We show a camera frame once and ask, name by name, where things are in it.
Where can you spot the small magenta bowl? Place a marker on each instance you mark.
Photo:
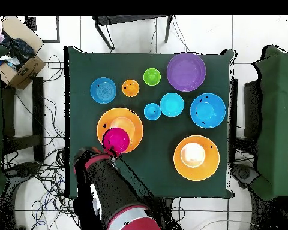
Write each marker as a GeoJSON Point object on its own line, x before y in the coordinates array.
{"type": "Point", "coordinates": [116, 140]}

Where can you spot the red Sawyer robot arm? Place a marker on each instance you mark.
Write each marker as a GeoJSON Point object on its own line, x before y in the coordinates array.
{"type": "Point", "coordinates": [110, 182]}

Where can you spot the blue cup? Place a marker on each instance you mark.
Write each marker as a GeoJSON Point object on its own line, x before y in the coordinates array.
{"type": "Point", "coordinates": [152, 111]}

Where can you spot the large orange bowl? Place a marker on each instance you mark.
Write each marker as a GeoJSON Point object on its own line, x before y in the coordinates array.
{"type": "Point", "coordinates": [124, 115]}
{"type": "Point", "coordinates": [196, 172]}

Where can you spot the small cyan bowl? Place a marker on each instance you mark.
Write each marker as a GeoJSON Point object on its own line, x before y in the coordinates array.
{"type": "Point", "coordinates": [171, 104]}

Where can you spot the orange cup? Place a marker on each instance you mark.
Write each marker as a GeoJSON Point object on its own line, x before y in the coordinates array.
{"type": "Point", "coordinates": [130, 88]}

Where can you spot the green cup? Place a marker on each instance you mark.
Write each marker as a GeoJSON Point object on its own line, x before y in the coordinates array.
{"type": "Point", "coordinates": [152, 76]}

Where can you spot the blue ribbed-bottom bowl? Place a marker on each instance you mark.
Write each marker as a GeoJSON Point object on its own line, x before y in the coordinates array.
{"type": "Point", "coordinates": [103, 90]}

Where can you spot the large blue bowl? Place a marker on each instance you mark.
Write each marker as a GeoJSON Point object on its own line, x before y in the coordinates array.
{"type": "Point", "coordinates": [207, 110]}

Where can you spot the large purple bowl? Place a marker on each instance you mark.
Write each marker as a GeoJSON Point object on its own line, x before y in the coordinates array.
{"type": "Point", "coordinates": [186, 71]}

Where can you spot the dark green tablecloth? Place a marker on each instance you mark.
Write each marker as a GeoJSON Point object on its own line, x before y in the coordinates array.
{"type": "Point", "coordinates": [81, 71]}

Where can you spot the black equipment case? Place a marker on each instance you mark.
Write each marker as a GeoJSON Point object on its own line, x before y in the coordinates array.
{"type": "Point", "coordinates": [252, 107]}

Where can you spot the cardboard box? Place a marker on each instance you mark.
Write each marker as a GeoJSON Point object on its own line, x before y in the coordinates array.
{"type": "Point", "coordinates": [26, 71]}

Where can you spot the dark blue cloth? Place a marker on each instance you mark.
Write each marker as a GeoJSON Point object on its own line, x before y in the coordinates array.
{"type": "Point", "coordinates": [19, 50]}

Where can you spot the black bench frame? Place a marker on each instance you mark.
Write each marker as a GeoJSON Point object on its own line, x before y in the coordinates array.
{"type": "Point", "coordinates": [38, 107]}

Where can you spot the black metal chair frame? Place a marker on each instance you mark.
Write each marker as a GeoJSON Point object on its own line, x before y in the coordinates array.
{"type": "Point", "coordinates": [124, 19]}

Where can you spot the black pedestal foot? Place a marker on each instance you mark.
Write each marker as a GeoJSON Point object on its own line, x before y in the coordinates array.
{"type": "Point", "coordinates": [24, 170]}
{"type": "Point", "coordinates": [244, 173]}

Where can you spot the black square floor frame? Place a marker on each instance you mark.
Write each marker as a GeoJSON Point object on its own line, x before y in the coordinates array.
{"type": "Point", "coordinates": [30, 22]}

